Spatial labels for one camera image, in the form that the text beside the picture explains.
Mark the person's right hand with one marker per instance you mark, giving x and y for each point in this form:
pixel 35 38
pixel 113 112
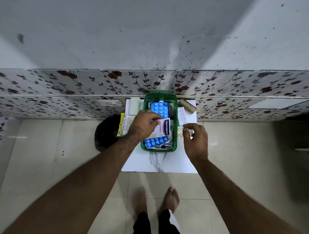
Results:
pixel 196 142

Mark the person's left hand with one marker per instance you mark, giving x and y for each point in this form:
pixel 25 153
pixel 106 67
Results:
pixel 141 125

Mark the person's right thumb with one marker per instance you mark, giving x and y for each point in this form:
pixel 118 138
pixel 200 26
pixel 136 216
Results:
pixel 186 137

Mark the person's left fingers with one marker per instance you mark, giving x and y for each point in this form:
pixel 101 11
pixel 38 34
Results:
pixel 154 117

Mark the silver blister strip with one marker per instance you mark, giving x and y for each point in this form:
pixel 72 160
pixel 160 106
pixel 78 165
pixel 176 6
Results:
pixel 181 132

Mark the white plaster box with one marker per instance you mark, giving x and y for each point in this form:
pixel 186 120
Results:
pixel 163 130

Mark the person's right forearm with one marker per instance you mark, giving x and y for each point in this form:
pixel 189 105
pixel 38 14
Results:
pixel 231 200

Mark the person's left forearm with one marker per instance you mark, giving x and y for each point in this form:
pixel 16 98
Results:
pixel 79 188

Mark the blue blister pack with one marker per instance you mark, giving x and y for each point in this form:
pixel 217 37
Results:
pixel 157 141
pixel 160 108

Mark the green plastic basket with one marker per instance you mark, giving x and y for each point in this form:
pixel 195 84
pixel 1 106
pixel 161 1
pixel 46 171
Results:
pixel 175 142

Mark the white paper leaflet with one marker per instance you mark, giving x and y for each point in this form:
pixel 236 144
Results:
pixel 181 115

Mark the white bandage roll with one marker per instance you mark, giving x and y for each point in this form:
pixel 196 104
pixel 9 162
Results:
pixel 134 106

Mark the brown bandage roll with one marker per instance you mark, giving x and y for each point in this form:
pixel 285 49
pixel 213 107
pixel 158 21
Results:
pixel 187 106

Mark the yellow and white packet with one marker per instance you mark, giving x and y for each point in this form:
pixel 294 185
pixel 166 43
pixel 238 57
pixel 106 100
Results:
pixel 123 125

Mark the black rubbish bag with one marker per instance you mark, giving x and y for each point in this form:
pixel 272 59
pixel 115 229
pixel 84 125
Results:
pixel 107 133

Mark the person's right foot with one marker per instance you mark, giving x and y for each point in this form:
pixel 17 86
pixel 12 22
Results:
pixel 170 199

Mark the person's foot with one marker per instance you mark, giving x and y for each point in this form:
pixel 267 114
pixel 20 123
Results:
pixel 140 200
pixel 170 199

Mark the person's left foot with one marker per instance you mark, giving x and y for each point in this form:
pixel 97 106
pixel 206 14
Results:
pixel 140 200

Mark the black trousers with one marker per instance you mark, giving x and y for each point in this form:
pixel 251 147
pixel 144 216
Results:
pixel 149 224

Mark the white wall switch plate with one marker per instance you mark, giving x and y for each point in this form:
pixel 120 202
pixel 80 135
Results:
pixel 109 103

